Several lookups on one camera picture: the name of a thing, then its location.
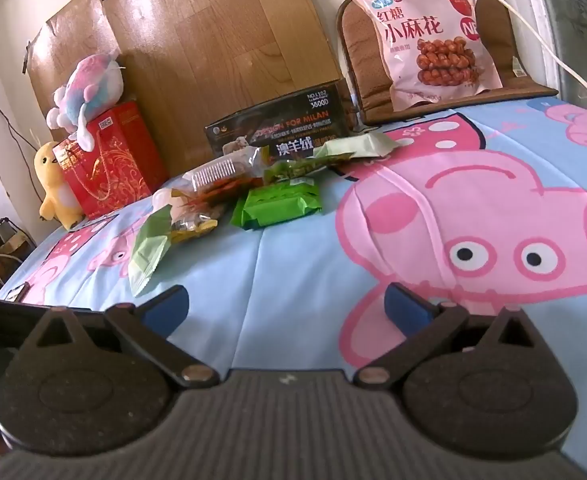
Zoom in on light green snack packet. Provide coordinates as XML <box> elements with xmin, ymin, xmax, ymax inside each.
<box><xmin>313</xmin><ymin>132</ymin><xmax>403</xmax><ymax>162</ymax></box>
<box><xmin>127</xmin><ymin>205</ymin><xmax>174</xmax><ymax>297</ymax></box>

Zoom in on clear orange snack packet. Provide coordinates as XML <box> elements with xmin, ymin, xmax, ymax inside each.
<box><xmin>180</xmin><ymin>146</ymin><xmax>271</xmax><ymax>206</ymax></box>

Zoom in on white cable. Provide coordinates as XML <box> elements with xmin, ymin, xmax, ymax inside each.
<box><xmin>443</xmin><ymin>0</ymin><xmax>587</xmax><ymax>121</ymax></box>

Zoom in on yellow plush toy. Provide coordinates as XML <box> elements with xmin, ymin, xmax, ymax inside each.
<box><xmin>33</xmin><ymin>141</ymin><xmax>84</xmax><ymax>231</ymax></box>

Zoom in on frosted window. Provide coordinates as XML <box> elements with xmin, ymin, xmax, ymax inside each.
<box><xmin>518</xmin><ymin>0</ymin><xmax>587</xmax><ymax>111</ymax></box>

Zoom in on small dark flat object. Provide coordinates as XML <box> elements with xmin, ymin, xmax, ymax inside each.
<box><xmin>2</xmin><ymin>282</ymin><xmax>30</xmax><ymax>304</ymax></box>

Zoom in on white snack packet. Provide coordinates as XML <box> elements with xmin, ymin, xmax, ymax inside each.
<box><xmin>153</xmin><ymin>187</ymin><xmax>194</xmax><ymax>212</ymax></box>

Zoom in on pastel plush toy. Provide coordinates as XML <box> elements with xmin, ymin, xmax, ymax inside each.
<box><xmin>46</xmin><ymin>50</ymin><xmax>126</xmax><ymax>153</ymax></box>

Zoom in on black power adapter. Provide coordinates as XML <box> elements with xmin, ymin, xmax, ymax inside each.
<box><xmin>0</xmin><ymin>217</ymin><xmax>29</xmax><ymax>253</ymax></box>

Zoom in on black wall wire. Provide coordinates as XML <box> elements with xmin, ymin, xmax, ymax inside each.
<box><xmin>0</xmin><ymin>52</ymin><xmax>41</xmax><ymax>161</ymax></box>

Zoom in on black cardboard box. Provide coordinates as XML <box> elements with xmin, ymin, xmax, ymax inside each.
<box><xmin>204</xmin><ymin>81</ymin><xmax>350</xmax><ymax>163</ymax></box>

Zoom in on large pink snack bag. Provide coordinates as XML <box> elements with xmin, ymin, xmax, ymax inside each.
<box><xmin>347</xmin><ymin>0</ymin><xmax>504</xmax><ymax>112</ymax></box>

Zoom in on green pea snack packet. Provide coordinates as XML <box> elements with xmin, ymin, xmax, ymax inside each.
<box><xmin>263</xmin><ymin>157</ymin><xmax>344</xmax><ymax>186</ymax></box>

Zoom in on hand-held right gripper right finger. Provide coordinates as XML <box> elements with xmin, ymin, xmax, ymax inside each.
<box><xmin>356</xmin><ymin>282</ymin><xmax>555</xmax><ymax>389</ymax></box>

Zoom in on wooden board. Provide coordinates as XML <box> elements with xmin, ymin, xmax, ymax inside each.
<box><xmin>26</xmin><ymin>0</ymin><xmax>347</xmax><ymax>176</ymax></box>

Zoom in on red gift bag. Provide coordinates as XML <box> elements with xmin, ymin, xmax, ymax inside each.
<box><xmin>53</xmin><ymin>101</ymin><xmax>169</xmax><ymax>220</ymax></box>

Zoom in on pig print blue blanket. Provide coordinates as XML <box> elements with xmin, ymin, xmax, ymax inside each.
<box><xmin>0</xmin><ymin>95</ymin><xmax>587</xmax><ymax>461</ymax></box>

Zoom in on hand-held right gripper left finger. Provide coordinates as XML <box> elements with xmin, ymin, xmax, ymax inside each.
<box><xmin>20</xmin><ymin>285</ymin><xmax>220</xmax><ymax>390</ymax></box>

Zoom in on brown seat cushion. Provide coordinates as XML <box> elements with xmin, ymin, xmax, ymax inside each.
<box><xmin>336</xmin><ymin>0</ymin><xmax>559</xmax><ymax>126</ymax></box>

